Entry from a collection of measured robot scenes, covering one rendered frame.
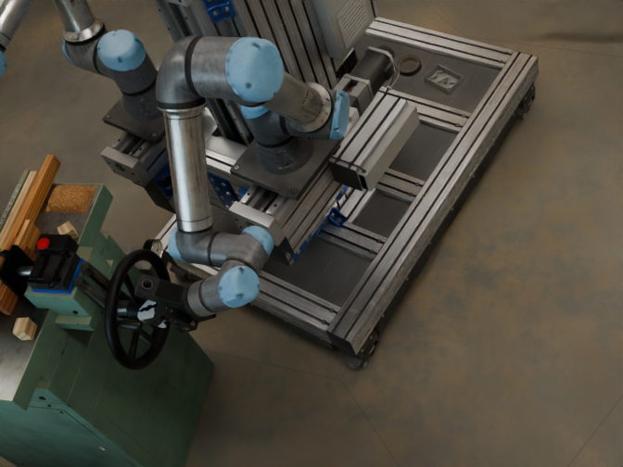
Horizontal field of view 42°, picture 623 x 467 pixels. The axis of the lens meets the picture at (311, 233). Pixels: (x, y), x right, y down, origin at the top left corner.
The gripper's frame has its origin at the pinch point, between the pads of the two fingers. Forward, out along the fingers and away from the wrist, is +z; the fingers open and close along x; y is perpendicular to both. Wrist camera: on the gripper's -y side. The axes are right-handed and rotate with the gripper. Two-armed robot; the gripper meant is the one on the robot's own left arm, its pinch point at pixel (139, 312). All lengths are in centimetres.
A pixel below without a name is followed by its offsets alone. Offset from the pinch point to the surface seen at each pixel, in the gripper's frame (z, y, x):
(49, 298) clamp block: 15.7, -14.5, -0.4
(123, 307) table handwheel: 12.3, 1.9, 5.0
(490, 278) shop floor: -11, 111, 66
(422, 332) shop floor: 6, 101, 45
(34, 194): 32.3, -22.6, 29.8
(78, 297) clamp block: 10.3, -10.5, 0.7
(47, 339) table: 22.3, -8.7, -6.8
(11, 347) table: 25.9, -14.5, -11.0
